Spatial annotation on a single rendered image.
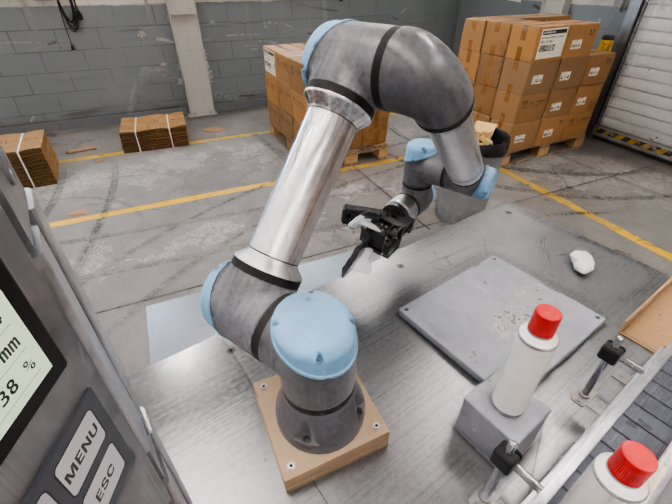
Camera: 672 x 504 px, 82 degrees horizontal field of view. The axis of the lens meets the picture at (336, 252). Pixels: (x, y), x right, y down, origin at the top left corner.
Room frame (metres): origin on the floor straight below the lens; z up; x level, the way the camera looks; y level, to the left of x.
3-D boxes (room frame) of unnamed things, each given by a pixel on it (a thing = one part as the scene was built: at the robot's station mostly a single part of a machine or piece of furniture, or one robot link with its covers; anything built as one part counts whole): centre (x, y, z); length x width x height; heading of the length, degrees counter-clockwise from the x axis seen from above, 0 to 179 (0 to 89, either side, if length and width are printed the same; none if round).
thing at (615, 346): (0.41, -0.48, 0.91); 0.07 x 0.03 x 0.16; 36
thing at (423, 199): (0.90, -0.21, 1.00); 0.11 x 0.08 x 0.09; 143
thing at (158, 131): (4.07, 1.93, 0.11); 0.65 x 0.54 x 0.22; 112
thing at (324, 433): (0.37, 0.03, 0.92); 0.15 x 0.15 x 0.10
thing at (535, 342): (0.36, -0.28, 1.02); 0.05 x 0.05 x 0.20
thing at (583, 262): (0.83, -0.67, 0.85); 0.08 x 0.07 x 0.04; 133
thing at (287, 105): (3.96, 0.12, 0.45); 1.20 x 0.84 x 0.89; 26
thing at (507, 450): (0.24, -0.24, 0.91); 0.07 x 0.03 x 0.16; 36
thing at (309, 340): (0.37, 0.03, 1.04); 0.13 x 0.12 x 0.14; 53
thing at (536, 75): (3.98, -1.85, 0.57); 1.20 x 0.85 x 1.14; 117
